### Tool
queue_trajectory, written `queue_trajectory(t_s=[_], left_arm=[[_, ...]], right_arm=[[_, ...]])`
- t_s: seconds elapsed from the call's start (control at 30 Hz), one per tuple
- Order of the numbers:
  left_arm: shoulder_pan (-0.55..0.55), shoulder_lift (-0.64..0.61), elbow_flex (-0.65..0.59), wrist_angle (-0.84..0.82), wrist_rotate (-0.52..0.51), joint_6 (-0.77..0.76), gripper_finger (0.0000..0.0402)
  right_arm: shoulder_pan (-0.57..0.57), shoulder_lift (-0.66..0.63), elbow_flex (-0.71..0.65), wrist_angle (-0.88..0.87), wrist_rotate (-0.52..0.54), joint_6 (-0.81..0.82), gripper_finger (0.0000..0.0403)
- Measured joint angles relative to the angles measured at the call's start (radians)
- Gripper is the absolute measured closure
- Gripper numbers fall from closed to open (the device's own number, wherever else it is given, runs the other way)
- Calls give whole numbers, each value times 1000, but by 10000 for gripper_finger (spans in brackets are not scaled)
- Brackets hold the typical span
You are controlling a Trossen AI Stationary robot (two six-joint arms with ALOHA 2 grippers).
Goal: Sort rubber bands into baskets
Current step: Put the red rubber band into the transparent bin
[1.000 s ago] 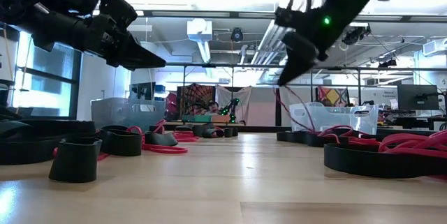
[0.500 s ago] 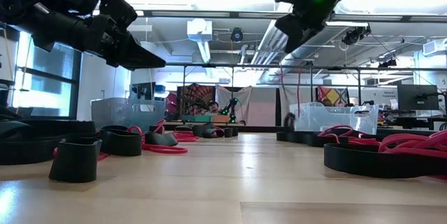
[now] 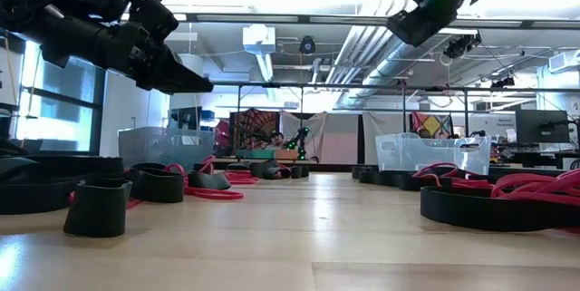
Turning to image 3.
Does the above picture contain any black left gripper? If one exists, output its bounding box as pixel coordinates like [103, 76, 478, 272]
[48, 13, 215, 96]

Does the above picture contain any grey translucent plastic basket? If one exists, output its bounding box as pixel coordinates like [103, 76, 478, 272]
[117, 126, 217, 172]

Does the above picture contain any large black rubber band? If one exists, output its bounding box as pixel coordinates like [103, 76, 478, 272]
[419, 185, 580, 233]
[391, 171, 455, 192]

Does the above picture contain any white round column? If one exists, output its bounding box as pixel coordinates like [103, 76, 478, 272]
[169, 53, 205, 112]

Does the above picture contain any black ceiling-hung device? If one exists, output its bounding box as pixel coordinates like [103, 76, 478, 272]
[443, 32, 482, 60]

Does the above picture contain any white ceiling unit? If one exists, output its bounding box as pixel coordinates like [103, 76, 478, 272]
[242, 23, 276, 55]

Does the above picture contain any geometric colourful tapestry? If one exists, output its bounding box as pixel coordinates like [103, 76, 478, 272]
[411, 112, 455, 141]

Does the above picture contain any black ceiling spotlight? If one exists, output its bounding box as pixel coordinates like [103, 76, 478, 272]
[490, 74, 517, 89]

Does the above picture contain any white hanging cloth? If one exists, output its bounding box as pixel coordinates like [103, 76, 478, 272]
[279, 111, 328, 147]
[361, 111, 412, 165]

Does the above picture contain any teal box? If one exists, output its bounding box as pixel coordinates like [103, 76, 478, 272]
[235, 148, 276, 160]

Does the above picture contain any round black ceiling fixture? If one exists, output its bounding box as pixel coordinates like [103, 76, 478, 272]
[298, 34, 317, 55]

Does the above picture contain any large glass window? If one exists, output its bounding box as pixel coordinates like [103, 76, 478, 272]
[15, 41, 108, 152]

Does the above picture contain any black pipe rack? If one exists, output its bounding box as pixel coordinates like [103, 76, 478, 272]
[208, 80, 580, 141]

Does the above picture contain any person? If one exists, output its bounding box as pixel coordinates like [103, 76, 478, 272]
[265, 130, 291, 150]

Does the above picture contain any clear plastic basket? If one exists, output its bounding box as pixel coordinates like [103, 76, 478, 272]
[374, 132, 493, 176]

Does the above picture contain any pale partition panel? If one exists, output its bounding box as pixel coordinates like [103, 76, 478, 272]
[319, 112, 360, 166]

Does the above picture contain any black computer monitor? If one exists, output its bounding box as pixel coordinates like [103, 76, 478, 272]
[515, 109, 571, 144]

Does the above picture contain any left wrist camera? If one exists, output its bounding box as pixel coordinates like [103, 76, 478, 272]
[130, 0, 180, 34]

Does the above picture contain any mandala wall tapestry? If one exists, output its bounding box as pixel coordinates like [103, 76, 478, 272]
[228, 108, 281, 150]

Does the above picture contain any white wall sign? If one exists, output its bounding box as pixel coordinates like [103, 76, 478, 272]
[469, 112, 517, 142]

